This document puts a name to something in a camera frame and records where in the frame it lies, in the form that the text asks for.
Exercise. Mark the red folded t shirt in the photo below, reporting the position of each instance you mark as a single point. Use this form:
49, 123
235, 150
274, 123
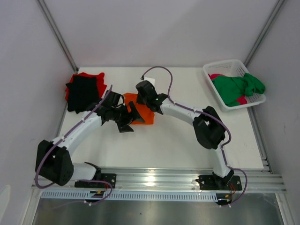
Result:
102, 80

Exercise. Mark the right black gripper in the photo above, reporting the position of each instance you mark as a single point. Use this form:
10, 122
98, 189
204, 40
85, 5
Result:
142, 91

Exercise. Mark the aluminium mounting rail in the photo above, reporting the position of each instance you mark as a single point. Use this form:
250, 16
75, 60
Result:
183, 180

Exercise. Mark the pink t shirt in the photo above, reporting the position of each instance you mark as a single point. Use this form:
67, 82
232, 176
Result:
231, 89

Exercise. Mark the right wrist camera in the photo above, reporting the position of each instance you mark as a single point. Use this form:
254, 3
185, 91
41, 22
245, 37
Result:
151, 80

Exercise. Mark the white slotted cable duct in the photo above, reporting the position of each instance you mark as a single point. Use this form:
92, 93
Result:
130, 195

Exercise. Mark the orange t shirt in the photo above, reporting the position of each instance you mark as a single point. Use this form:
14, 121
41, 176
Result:
143, 110

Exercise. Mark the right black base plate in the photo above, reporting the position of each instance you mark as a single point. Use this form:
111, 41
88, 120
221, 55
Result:
213, 182

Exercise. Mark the white plastic basket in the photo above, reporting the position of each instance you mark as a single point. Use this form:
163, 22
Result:
230, 68

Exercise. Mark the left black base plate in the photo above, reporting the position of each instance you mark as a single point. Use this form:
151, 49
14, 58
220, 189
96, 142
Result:
103, 180

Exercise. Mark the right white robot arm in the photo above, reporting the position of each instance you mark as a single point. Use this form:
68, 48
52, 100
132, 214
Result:
208, 127

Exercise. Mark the black folded t shirt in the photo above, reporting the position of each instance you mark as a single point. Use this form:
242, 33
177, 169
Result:
79, 106

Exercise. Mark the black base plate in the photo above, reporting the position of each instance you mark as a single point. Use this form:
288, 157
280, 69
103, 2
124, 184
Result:
103, 180
213, 182

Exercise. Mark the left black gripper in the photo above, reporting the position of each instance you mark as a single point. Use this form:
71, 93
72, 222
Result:
124, 126

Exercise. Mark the green t shirt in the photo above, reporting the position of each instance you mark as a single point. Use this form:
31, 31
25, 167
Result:
253, 85

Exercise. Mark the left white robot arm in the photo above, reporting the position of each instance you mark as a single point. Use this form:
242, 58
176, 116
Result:
53, 161

